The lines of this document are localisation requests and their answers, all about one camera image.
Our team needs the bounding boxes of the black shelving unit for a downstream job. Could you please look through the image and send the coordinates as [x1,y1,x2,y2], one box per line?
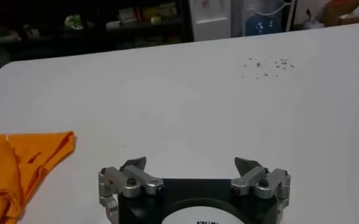
[0,0,195,61]

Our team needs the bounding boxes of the green toy in dish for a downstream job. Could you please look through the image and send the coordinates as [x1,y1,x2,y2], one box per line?
[63,13,84,30]

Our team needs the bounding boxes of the beige medicine box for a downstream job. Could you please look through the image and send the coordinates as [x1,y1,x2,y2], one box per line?
[159,2,179,18]

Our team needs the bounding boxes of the scattered tiny crumbs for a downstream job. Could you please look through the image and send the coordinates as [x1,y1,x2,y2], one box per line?
[239,54,296,80]

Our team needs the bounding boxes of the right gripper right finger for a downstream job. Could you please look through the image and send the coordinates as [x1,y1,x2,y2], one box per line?
[229,156,291,224]

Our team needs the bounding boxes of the white red medicine box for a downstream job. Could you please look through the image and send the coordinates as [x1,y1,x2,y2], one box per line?
[118,7,137,24]

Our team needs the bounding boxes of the open brown cardboard box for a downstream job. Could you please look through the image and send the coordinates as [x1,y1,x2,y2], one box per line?
[322,0,359,27]

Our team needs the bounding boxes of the small white flat box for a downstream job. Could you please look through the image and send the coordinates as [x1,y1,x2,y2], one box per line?
[105,20,122,30]

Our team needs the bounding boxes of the white wire jug rack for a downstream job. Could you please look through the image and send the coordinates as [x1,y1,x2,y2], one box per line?
[236,0,299,37]

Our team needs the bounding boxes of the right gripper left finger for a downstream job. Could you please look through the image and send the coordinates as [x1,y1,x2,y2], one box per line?
[98,156,165,224]

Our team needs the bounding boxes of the grey white plastic bag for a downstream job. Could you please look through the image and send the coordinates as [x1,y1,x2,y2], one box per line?
[300,9,325,30]

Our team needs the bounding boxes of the orange t-shirt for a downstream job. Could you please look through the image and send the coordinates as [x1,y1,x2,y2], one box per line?
[0,130,77,224]

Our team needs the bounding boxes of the yellow green medicine box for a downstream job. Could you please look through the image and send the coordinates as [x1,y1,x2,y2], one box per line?
[141,5,160,21]

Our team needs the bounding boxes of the white water dispenser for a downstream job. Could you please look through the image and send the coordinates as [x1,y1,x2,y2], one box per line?
[188,0,232,42]

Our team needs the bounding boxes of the blue water jug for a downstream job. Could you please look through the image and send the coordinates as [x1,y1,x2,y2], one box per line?
[244,14,283,37]

